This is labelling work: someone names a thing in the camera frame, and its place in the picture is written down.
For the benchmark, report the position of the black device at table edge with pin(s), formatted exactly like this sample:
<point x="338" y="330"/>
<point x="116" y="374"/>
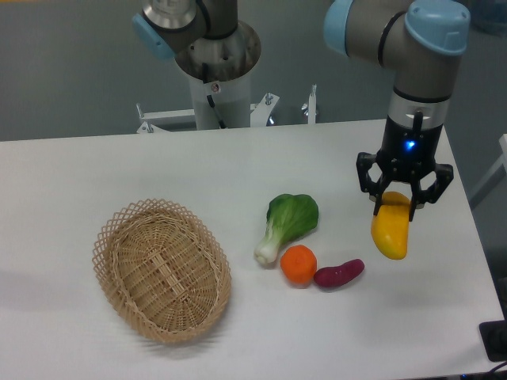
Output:
<point x="493" y="334"/>

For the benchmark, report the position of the orange fruit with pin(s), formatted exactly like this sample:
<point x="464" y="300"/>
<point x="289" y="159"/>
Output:
<point x="299" y="264"/>

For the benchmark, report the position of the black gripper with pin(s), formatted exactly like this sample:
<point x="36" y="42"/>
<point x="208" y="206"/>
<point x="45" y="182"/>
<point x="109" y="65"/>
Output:
<point x="405" y="155"/>

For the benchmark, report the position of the purple sweet potato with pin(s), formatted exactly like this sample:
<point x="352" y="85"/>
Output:
<point x="337" y="276"/>

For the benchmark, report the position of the woven wicker basket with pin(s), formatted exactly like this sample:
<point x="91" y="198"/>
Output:
<point x="162" y="271"/>

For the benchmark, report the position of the white furniture leg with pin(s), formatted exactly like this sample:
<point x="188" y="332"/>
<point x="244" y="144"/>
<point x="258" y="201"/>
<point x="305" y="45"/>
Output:
<point x="492" y="177"/>

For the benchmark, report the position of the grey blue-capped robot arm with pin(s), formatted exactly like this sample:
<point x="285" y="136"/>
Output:
<point x="421" y="41"/>

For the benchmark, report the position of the yellow mango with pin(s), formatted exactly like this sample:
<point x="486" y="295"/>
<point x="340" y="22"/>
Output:
<point x="390" y="227"/>

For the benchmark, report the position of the green bok choy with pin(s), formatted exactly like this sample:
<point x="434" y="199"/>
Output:
<point x="288" y="218"/>

